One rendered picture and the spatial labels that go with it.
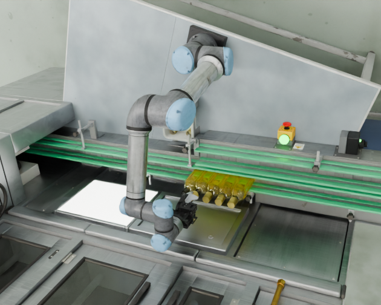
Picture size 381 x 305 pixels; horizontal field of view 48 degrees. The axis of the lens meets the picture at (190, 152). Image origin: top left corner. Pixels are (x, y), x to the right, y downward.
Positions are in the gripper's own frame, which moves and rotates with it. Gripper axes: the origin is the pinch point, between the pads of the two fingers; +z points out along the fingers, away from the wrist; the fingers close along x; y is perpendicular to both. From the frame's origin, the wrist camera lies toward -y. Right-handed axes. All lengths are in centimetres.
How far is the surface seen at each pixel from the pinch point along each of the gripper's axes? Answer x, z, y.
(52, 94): 20, 51, -115
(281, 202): -11.8, 28.5, 35.6
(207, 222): -12.7, 1.5, 7.4
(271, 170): 6.5, 24.8, 30.4
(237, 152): 13.6, 24.5, 14.0
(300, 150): 16, 30, 42
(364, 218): -11, 28, 73
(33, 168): -12, 13, -105
